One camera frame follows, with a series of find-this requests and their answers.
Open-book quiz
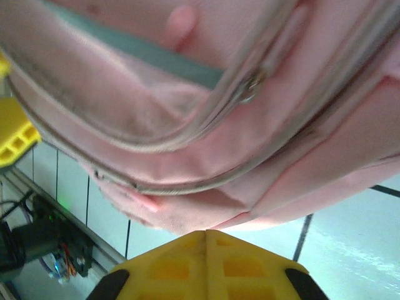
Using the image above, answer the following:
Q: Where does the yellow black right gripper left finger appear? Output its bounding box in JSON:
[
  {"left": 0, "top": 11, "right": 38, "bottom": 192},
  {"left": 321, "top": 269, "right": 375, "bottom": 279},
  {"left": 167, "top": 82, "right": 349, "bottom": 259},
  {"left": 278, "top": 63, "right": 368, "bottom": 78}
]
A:
[{"left": 89, "top": 229, "right": 207, "bottom": 300}]

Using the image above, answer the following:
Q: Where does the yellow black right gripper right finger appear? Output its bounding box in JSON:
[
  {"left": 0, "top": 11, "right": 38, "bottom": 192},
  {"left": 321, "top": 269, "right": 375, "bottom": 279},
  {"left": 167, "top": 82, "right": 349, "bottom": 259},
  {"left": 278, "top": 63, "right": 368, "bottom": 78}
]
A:
[{"left": 206, "top": 229, "right": 329, "bottom": 300}]

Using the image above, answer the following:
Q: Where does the pink student backpack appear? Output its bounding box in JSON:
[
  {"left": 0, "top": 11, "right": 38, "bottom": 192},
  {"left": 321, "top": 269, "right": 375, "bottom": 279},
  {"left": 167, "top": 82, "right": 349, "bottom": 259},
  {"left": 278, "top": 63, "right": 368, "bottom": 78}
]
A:
[{"left": 0, "top": 0, "right": 400, "bottom": 237}]

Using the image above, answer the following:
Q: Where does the aluminium rail frame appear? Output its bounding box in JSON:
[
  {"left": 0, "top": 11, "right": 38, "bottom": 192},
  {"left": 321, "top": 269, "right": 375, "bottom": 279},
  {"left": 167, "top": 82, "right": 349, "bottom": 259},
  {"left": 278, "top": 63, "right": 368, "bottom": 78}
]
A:
[{"left": 0, "top": 168, "right": 128, "bottom": 300}]

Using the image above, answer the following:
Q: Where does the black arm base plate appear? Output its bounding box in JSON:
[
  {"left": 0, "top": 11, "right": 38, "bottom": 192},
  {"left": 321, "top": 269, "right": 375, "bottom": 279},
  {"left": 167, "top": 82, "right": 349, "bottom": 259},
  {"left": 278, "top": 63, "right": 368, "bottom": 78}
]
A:
[{"left": 31, "top": 195, "right": 94, "bottom": 279}]

